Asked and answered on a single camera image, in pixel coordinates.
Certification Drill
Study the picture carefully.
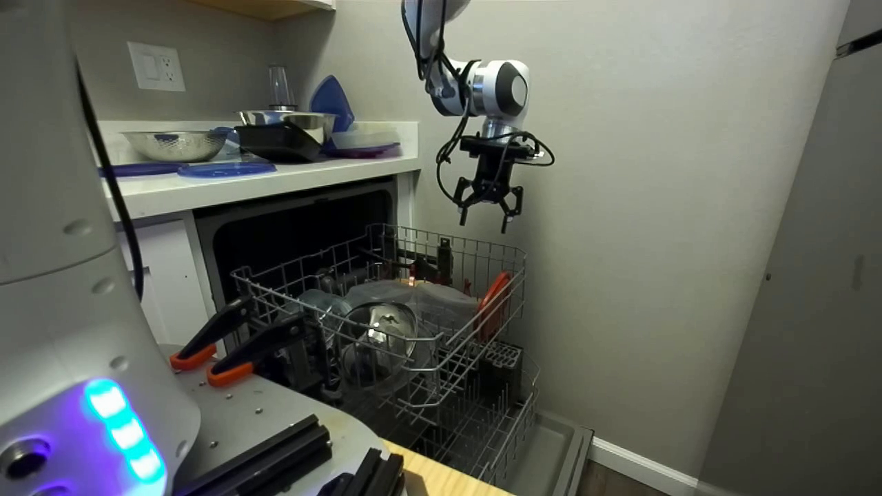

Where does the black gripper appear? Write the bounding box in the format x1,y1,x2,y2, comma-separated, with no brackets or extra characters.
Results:
452,132,539,235

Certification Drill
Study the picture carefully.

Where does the clear container with purple lid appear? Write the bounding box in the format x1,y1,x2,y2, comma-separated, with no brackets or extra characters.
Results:
326,125,405,161

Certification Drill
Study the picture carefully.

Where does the large blue rounded lid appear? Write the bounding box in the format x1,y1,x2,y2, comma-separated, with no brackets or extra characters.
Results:
309,76,359,135

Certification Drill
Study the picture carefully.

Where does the built-in dishwasher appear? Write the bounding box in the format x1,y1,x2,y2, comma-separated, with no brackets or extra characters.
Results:
190,173,425,369

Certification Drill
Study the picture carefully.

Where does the open dishwasher door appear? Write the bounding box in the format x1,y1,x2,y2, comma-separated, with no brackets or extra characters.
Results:
476,409,594,496

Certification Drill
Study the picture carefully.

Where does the light blue square lid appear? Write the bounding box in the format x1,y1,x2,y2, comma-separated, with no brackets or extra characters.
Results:
175,158,277,180

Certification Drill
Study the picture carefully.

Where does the dark blue round lid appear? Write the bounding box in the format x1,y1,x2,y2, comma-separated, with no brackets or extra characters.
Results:
98,161,186,180

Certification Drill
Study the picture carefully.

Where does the black utensil in rack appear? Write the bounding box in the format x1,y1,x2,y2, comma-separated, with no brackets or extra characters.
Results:
436,235,455,288

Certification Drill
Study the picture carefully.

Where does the clear plastic container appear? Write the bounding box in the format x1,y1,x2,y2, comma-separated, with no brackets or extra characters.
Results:
345,275,481,339
294,288,356,326

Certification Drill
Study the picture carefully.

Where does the small steel bowl in rack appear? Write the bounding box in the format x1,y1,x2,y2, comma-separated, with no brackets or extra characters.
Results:
342,302,425,369

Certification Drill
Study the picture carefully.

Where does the black cutlery basket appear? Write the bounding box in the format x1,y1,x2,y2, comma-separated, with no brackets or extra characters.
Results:
480,339,525,409

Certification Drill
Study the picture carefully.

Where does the shiny steel bowl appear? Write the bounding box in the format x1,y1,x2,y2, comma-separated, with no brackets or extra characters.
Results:
239,107,339,135

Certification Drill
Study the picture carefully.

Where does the black plastic tray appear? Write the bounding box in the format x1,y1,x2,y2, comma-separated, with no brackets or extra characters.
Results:
232,122,326,166

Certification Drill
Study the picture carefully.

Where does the clear blender jar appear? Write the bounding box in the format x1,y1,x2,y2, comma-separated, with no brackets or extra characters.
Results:
264,66,294,113

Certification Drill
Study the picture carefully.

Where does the black clamp with orange tips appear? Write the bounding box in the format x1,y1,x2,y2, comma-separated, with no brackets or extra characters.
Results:
204,315,320,391
168,297,255,375

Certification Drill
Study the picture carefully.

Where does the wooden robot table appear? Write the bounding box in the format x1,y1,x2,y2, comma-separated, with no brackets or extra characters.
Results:
381,438,518,496

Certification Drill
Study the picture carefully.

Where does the white baseboard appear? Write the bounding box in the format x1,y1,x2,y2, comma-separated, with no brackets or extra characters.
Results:
587,435,705,496

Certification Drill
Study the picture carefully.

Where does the large steel mixing bowl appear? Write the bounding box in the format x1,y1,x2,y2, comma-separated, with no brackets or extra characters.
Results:
120,128,228,166

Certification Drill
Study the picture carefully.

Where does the grey metal mounting plate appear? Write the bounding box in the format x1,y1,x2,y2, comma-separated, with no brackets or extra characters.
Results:
159,343,388,496

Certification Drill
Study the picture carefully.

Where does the white base cabinet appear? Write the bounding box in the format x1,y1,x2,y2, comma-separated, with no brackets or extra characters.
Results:
113,216,217,348

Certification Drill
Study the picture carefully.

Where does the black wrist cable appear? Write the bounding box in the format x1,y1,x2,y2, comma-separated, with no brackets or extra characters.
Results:
432,54,558,211

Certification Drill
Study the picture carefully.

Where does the wire upper dishwasher rack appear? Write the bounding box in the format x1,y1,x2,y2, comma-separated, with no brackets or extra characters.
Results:
228,222,531,416

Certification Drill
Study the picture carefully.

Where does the wire dishwasher rack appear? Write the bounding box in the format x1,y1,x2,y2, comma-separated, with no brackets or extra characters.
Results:
228,222,531,416
348,339,539,490

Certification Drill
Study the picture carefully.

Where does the wire lower dishwasher rack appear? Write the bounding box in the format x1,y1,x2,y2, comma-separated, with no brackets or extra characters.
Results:
348,339,539,490

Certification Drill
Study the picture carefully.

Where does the upper wall cabinet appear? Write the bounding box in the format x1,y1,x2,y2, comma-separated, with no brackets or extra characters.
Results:
196,0,339,23

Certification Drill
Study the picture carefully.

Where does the black aluminium rail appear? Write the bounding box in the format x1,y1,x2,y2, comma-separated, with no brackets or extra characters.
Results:
173,412,335,496
313,448,407,496

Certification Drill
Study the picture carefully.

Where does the white wall outlet plate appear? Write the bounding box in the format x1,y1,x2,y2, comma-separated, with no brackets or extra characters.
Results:
123,38,186,93

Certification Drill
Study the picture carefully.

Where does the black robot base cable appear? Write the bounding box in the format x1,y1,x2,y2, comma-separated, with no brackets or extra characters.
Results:
77,66,146,297

